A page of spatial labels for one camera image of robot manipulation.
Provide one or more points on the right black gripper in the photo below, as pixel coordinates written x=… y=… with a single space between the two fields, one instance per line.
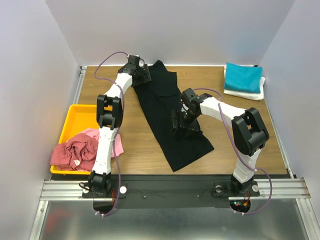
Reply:
x=180 y=123

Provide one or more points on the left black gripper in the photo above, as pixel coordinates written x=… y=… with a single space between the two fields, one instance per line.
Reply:
x=142 y=77

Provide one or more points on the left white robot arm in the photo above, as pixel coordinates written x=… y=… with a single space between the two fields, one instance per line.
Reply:
x=109 y=117

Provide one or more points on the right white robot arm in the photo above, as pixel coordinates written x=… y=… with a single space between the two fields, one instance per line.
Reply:
x=245 y=128

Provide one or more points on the yellow plastic bin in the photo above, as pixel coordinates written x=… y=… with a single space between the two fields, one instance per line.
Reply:
x=79 y=118

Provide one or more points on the light pink t shirt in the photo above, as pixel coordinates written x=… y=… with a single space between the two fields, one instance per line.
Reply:
x=95 y=134

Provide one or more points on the teal folded t shirt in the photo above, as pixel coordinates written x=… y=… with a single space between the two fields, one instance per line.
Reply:
x=244 y=79

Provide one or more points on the white folded t shirt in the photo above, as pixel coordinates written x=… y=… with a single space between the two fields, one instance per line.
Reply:
x=247 y=95

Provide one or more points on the dark red t shirt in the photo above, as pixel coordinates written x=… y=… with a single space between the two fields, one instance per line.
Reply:
x=77 y=154

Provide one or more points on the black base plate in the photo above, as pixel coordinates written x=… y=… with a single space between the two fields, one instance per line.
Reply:
x=170 y=191

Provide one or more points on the aluminium frame rail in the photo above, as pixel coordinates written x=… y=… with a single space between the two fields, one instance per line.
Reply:
x=61 y=191

